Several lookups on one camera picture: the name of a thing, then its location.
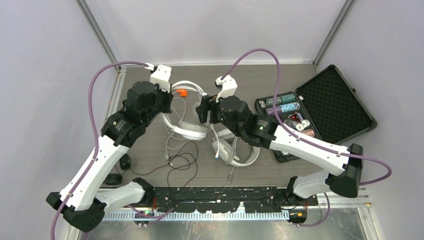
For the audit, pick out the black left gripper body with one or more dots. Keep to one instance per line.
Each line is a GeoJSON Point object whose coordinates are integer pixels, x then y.
{"type": "Point", "coordinates": [164, 99]}

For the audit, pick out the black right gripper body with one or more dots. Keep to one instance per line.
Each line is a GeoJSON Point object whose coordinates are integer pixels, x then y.
{"type": "Point", "coordinates": [215, 111]}

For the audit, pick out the small white headphones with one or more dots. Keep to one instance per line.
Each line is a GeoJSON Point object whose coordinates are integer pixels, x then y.
{"type": "Point", "coordinates": [188, 130]}

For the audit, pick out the large white grey headphones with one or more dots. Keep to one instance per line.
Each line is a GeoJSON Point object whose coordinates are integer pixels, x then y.
{"type": "Point", "coordinates": [224, 144]}

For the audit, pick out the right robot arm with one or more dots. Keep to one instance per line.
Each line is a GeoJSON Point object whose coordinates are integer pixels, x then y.
{"type": "Point", "coordinates": [341, 165]}

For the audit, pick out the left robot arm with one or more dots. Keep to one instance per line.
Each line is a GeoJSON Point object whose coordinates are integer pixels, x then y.
{"type": "Point", "coordinates": [78, 202]}

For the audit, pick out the black on-ear headphones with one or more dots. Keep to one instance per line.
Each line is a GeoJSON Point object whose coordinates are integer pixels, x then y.
{"type": "Point", "coordinates": [123, 165]}

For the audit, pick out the orange curved plastic piece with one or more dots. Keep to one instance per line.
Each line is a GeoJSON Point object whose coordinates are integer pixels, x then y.
{"type": "Point", "coordinates": [182, 92]}

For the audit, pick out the purple poker chip row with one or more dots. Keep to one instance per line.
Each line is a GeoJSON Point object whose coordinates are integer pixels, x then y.
{"type": "Point", "coordinates": [278, 109]}

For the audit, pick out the blue poker chip row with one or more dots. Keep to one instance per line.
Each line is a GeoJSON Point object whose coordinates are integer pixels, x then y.
{"type": "Point", "coordinates": [289, 107]}

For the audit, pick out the red black triangular button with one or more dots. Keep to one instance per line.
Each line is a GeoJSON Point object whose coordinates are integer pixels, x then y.
{"type": "Point", "coordinates": [297, 117]}

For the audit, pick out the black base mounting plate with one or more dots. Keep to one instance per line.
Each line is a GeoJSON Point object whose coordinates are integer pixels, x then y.
{"type": "Point", "coordinates": [254, 199]}

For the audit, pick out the white ten poker chip stack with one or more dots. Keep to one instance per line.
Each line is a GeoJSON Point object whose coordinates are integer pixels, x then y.
{"type": "Point", "coordinates": [301, 126]}

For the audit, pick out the black poker chip case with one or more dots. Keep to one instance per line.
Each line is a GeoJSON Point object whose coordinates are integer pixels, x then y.
{"type": "Point", "coordinates": [328, 101]}

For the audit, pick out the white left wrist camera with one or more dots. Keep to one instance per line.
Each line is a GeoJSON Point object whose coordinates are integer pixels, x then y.
{"type": "Point", "coordinates": [160, 75]}

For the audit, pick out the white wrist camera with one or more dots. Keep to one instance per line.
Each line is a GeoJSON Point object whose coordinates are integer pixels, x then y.
{"type": "Point", "coordinates": [160, 75]}
{"type": "Point", "coordinates": [227, 86]}

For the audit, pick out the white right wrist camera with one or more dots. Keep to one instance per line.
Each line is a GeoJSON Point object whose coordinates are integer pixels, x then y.
{"type": "Point", "coordinates": [227, 86]}

